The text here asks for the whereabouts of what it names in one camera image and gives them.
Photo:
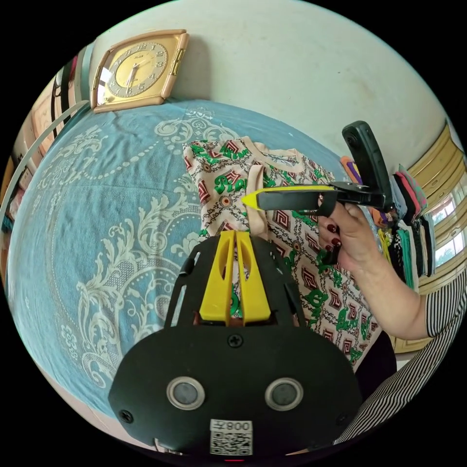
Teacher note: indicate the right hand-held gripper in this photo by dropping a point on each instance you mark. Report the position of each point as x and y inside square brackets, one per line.
[292, 201]

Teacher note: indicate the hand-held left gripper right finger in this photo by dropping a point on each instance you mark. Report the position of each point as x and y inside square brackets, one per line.
[255, 292]

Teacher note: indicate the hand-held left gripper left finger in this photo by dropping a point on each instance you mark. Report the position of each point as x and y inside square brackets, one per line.
[215, 288]

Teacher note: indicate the beige printed short sleeve shirt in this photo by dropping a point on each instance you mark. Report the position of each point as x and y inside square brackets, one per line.
[328, 292]

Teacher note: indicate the person's right forearm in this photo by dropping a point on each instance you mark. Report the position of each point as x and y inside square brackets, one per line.
[390, 299]

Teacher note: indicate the bed with blue printed sheet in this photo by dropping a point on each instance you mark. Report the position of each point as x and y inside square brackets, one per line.
[109, 189]

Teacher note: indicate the person's right hand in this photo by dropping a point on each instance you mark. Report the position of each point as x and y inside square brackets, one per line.
[355, 237]

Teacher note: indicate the pile of clothes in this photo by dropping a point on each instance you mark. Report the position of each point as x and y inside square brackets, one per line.
[405, 204]

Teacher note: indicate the gold and pink clock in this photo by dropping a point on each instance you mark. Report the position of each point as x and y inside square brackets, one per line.
[135, 71]

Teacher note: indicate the person's body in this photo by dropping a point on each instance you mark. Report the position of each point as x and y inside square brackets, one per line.
[401, 394]

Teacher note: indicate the window with yellow frame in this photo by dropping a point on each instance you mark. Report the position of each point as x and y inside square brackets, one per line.
[447, 219]

